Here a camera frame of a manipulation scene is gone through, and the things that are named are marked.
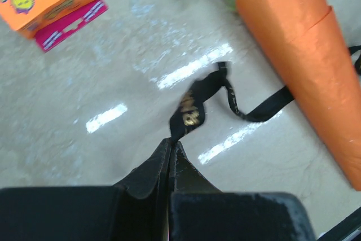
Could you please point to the black ribbon with gold text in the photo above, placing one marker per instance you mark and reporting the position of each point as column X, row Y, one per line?
column 258, row 88

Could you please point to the orange paper flower wrap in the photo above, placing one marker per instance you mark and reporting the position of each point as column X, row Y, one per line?
column 303, row 41

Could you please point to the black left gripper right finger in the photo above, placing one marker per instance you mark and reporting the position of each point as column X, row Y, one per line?
column 200, row 211

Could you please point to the pink orange candy box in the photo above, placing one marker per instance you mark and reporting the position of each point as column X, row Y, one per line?
column 49, row 22

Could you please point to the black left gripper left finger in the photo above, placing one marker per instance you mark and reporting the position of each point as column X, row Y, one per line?
column 134, row 208

